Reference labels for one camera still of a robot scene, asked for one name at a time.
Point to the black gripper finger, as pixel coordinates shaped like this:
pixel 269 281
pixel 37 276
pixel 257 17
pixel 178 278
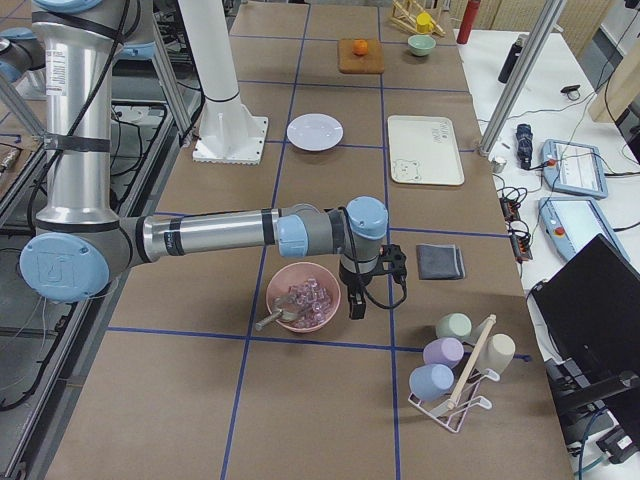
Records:
pixel 356 306

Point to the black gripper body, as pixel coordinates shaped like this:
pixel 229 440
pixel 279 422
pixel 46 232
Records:
pixel 351 277

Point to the white round plate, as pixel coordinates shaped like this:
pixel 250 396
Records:
pixel 314 132

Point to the orange fruit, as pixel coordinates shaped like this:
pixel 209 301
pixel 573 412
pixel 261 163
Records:
pixel 360 47

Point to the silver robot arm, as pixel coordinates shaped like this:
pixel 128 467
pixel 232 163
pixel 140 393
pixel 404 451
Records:
pixel 21 52
pixel 81 243

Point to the cream bear tray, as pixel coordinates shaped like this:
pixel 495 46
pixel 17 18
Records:
pixel 423 150

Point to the clear ice cubes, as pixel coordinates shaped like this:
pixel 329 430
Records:
pixel 315 302

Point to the pink bowl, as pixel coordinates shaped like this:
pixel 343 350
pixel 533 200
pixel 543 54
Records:
pixel 297 273

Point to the metal scoop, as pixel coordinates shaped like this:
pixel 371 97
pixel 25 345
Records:
pixel 283 308

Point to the grey folded cloth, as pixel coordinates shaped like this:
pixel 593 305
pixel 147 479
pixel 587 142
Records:
pixel 440 262

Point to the purple cup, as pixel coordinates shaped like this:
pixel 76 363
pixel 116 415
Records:
pixel 447 351

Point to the green cup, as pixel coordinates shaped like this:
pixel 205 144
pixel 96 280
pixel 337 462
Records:
pixel 454 325

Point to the blue cup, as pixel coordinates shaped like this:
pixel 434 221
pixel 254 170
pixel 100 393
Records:
pixel 429 382

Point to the beige cup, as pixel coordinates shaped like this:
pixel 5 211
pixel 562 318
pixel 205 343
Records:
pixel 497 354

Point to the wooden cutting board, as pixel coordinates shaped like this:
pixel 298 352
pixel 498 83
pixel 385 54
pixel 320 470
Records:
pixel 372 63

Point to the lower teach pendant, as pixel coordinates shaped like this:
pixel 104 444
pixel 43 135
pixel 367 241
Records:
pixel 572 222

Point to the teach pendant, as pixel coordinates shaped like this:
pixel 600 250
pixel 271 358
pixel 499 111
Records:
pixel 573 168
pixel 572 222

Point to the folded dark umbrella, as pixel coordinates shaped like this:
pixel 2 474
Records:
pixel 524 139

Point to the black laptop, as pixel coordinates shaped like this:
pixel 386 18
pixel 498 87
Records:
pixel 591 309

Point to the upper teach pendant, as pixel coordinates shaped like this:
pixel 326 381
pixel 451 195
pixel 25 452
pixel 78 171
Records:
pixel 573 168

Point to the green bowl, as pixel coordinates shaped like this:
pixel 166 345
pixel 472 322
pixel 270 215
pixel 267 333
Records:
pixel 421 45

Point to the black bottle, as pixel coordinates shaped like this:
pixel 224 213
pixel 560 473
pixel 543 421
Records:
pixel 511 58

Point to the yellow cup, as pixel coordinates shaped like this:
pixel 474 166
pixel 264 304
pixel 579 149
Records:
pixel 424 23

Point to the wooden cup rack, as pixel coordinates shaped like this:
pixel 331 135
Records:
pixel 403 15

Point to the red bottle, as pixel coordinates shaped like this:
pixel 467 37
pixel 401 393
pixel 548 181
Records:
pixel 468 19

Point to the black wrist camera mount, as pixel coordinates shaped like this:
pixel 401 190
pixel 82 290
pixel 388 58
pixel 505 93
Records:
pixel 393 262

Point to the white wire cup rack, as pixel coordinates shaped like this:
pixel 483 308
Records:
pixel 450 410

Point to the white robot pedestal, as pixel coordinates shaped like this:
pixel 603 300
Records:
pixel 228 132

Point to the aluminium frame post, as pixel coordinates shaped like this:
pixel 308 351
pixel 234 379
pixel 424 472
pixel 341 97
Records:
pixel 532 49

